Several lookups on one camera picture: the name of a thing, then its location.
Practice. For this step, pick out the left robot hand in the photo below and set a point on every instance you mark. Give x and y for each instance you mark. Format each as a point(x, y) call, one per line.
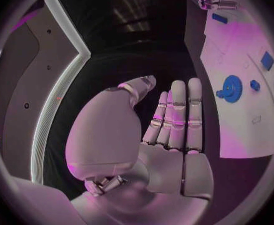
point(118, 135)

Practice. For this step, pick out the white task board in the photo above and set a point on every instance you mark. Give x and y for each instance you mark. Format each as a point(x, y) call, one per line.
point(242, 106)

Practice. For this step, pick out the blue block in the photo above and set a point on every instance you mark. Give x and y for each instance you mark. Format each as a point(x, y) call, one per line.
point(267, 61)

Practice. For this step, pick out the blue gear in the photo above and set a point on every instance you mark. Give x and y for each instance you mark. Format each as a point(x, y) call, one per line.
point(231, 89)

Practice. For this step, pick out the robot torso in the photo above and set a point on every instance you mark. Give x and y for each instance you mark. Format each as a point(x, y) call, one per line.
point(33, 90)

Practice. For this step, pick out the blue peg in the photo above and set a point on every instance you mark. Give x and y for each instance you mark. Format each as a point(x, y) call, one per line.
point(255, 85)

